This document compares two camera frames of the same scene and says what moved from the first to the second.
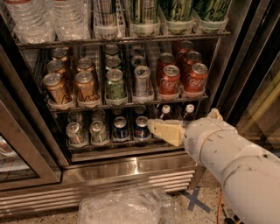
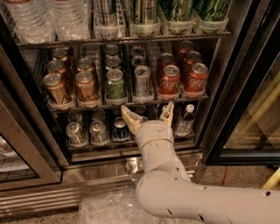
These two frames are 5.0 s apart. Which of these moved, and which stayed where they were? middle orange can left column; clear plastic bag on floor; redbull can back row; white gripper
Moved: white gripper
Stayed: redbull can back row; middle orange can left column; clear plastic bag on floor
